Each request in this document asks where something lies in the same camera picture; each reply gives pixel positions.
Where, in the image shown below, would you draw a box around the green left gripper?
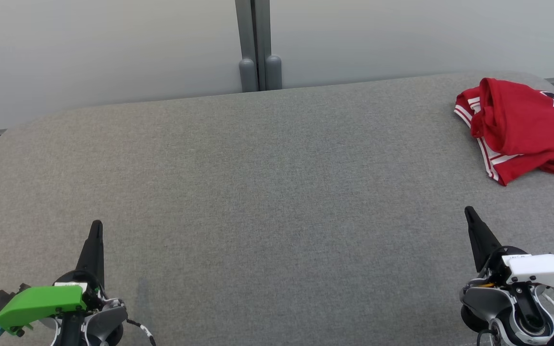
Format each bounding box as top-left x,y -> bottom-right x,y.
0,220 -> 127,337

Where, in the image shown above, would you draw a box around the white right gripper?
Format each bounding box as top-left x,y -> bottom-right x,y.
461,207 -> 554,332

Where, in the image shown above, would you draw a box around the red shorts with white stripes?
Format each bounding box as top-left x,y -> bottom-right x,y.
454,89 -> 554,186

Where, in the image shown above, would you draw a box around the red shirt with white sleeves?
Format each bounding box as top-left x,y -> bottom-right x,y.
470,78 -> 554,168

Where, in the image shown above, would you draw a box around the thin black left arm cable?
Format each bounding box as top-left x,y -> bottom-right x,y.
126,318 -> 156,346

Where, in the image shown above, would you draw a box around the grey double partition post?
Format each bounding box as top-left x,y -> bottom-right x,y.
235,0 -> 283,93

